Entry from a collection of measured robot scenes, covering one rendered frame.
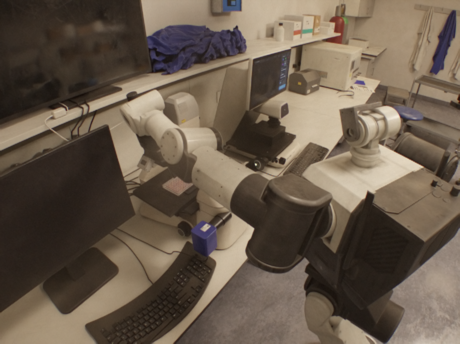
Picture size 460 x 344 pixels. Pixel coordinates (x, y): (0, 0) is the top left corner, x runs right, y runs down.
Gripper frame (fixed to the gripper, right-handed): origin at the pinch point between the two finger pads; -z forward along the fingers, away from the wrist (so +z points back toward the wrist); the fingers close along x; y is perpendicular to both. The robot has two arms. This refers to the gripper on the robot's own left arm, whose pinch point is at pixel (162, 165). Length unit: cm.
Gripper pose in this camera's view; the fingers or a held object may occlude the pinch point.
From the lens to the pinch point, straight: 95.2
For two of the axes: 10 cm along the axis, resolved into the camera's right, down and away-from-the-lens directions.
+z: -1.2, -7.1, -7.0
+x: -8.1, -3.3, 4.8
